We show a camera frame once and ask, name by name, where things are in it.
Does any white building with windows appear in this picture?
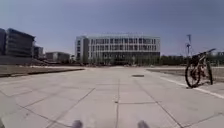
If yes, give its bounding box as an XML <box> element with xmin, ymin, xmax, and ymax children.
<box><xmin>74</xmin><ymin>34</ymin><xmax>162</xmax><ymax>66</ymax></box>

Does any grey concrete slab pavement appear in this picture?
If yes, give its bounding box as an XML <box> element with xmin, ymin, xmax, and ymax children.
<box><xmin>0</xmin><ymin>66</ymin><xmax>224</xmax><ymax>128</ymax></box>

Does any low grey building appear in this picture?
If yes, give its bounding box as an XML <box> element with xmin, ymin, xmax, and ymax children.
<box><xmin>44</xmin><ymin>51</ymin><xmax>72</xmax><ymax>64</ymax></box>

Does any row of trees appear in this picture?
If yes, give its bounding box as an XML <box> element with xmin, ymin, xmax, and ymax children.
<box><xmin>159</xmin><ymin>52</ymin><xmax>224</xmax><ymax>67</ymax></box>

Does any grey concrete kerb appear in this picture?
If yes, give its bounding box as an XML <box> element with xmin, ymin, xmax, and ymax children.
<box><xmin>0</xmin><ymin>68</ymin><xmax>86</xmax><ymax>79</ymax></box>

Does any robot's own part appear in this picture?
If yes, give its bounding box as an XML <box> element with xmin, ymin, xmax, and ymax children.
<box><xmin>71</xmin><ymin>119</ymin><xmax>84</xmax><ymax>128</ymax></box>
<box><xmin>137</xmin><ymin>120</ymin><xmax>150</xmax><ymax>128</ymax></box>

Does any pole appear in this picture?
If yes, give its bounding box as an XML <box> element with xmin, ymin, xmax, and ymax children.
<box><xmin>185</xmin><ymin>33</ymin><xmax>193</xmax><ymax>58</ymax></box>

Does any black bicycle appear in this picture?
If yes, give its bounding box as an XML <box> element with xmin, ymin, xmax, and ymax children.
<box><xmin>184</xmin><ymin>48</ymin><xmax>217</xmax><ymax>89</ymax></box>

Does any dark grey building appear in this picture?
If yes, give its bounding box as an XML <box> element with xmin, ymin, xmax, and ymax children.
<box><xmin>0</xmin><ymin>27</ymin><xmax>44</xmax><ymax>60</ymax></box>

